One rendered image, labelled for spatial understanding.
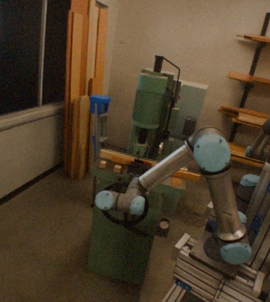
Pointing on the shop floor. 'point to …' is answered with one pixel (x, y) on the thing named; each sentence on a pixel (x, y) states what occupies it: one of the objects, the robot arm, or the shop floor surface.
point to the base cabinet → (120, 246)
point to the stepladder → (98, 130)
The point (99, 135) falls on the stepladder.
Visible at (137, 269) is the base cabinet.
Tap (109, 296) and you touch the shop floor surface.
